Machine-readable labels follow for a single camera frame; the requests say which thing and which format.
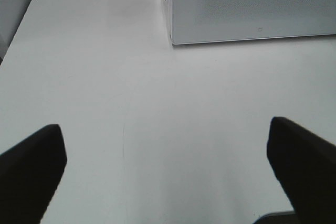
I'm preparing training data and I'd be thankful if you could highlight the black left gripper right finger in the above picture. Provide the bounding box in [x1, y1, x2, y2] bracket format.
[267, 117, 335, 223]

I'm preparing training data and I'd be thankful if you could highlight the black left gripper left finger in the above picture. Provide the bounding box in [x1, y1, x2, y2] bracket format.
[1, 124, 67, 223]

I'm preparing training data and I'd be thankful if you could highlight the white microwave door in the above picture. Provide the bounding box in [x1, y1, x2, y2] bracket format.
[170, 0, 336, 46]

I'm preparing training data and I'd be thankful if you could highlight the white microwave oven body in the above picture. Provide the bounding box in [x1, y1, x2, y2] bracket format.
[160, 0, 336, 46]

